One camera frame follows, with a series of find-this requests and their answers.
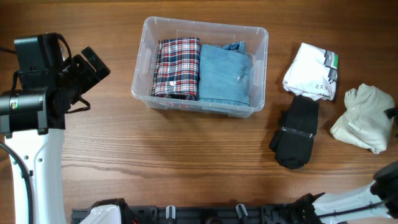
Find plaid flannel shirt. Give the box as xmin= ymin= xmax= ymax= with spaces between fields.
xmin=151 ymin=37 xmax=200 ymax=101

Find blue denim jeans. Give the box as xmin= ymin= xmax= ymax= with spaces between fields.
xmin=198 ymin=41 xmax=251 ymax=106

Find black garment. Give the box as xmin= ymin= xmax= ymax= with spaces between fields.
xmin=269 ymin=96 xmax=319 ymax=169

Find white printed t-shirt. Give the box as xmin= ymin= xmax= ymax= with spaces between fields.
xmin=282 ymin=43 xmax=339 ymax=101

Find cream cloth garment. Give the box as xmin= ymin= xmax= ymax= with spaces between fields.
xmin=330 ymin=83 xmax=395 ymax=154

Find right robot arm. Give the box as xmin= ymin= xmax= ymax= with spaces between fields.
xmin=290 ymin=106 xmax=397 ymax=223

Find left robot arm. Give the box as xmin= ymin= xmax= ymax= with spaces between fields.
xmin=1 ymin=33 xmax=110 ymax=223

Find clear plastic storage container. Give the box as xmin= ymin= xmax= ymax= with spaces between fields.
xmin=131 ymin=17 xmax=269 ymax=118

